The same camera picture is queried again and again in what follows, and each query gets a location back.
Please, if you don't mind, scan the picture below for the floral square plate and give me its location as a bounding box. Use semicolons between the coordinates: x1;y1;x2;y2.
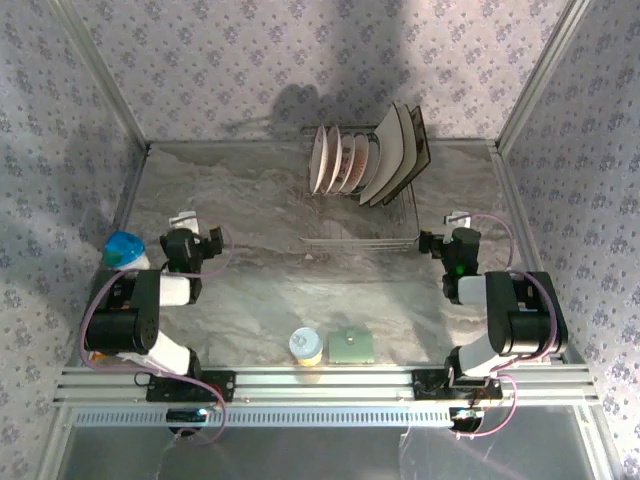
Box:
384;105;432;205

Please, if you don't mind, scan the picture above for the orange patterned round plate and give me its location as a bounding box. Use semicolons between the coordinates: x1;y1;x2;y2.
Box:
352;132;372;197

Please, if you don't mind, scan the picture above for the red lettered green rimmed plate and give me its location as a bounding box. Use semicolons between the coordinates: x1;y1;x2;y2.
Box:
339;130;357;196

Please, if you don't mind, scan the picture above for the blue lidded white jar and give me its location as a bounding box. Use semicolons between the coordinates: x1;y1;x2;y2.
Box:
103;231;151;271

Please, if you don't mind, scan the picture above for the green square pad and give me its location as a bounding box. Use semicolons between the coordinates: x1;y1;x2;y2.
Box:
327;327;376;365

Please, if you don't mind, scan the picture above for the silver lidded yellow can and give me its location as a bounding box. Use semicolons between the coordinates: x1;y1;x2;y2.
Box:
288;327;324;367

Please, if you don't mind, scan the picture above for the black controller board with LED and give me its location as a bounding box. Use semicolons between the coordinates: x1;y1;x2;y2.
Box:
166;407;209;425
448;406;487;432

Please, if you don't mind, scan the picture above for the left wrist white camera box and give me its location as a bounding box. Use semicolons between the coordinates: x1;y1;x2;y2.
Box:
168;211;198;232

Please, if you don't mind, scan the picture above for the silver wire dish rack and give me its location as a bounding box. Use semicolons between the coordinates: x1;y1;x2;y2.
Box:
298;124;421;254

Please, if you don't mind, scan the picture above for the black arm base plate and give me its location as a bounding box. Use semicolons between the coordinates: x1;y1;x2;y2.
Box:
146;370;237;403
412;369;504;401

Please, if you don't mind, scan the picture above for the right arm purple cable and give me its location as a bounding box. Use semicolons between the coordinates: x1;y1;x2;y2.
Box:
452;212;559;441

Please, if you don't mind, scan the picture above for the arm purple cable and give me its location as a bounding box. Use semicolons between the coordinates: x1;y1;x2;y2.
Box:
79;224;235;447
452;212;559;441

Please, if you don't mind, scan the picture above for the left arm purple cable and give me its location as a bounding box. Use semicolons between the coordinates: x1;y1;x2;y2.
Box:
79;224;235;447

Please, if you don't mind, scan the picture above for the wide aluminium extrusion rail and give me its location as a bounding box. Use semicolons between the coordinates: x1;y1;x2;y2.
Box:
52;364;600;407

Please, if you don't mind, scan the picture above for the aluminium corner post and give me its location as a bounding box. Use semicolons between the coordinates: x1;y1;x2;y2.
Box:
493;0;592;150
49;0;152;151

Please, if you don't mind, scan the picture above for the grey slotted cable duct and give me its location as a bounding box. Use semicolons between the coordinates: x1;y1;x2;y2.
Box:
71;405;454;429

